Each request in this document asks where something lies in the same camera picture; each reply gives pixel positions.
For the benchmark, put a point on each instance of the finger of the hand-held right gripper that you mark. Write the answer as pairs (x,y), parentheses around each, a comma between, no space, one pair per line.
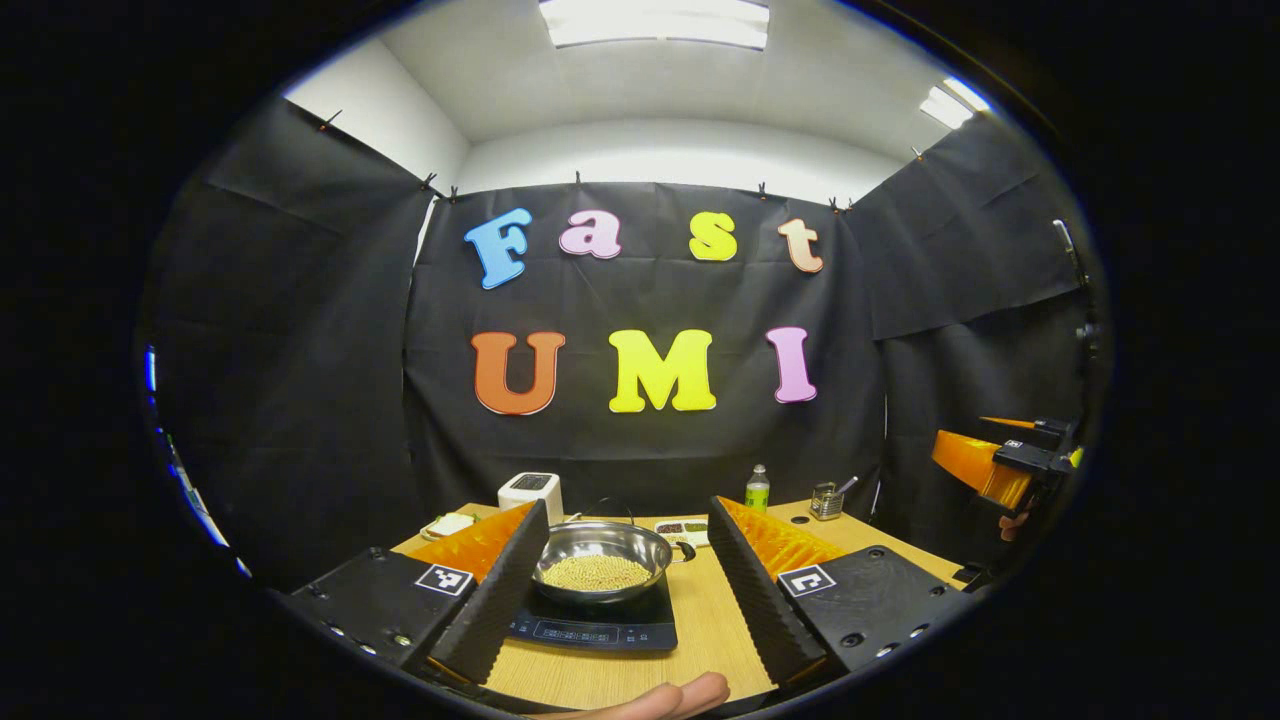
(980,468)
(1045,430)

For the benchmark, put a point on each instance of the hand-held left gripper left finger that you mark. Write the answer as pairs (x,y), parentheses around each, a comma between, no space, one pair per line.
(500,600)

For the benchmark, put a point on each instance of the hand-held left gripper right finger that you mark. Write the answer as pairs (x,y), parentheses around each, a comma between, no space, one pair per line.
(760,605)

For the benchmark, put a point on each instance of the steel pot with beans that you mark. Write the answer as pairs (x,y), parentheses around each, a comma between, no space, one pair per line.
(600,570)

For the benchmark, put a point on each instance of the black induction cooktop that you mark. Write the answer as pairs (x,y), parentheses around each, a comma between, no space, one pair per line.
(600,630)

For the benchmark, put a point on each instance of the plate with sandwich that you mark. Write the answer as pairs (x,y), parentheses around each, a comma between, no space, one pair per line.
(450,525)

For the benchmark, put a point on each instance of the white divided grain dish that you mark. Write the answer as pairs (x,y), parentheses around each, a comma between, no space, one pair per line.
(685,528)

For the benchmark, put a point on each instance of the white toaster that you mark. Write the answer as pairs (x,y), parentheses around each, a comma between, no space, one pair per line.
(530,495)

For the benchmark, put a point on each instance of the green label drink bottle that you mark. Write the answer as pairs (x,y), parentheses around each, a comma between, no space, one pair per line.
(757,492)

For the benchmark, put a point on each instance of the black backdrop cloth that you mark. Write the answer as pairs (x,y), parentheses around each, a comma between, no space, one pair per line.
(300,400)

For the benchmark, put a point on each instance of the small ceiling light panel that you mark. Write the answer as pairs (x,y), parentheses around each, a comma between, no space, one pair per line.
(950,105)

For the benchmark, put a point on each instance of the large ceiling light panel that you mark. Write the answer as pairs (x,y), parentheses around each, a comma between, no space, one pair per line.
(655,22)

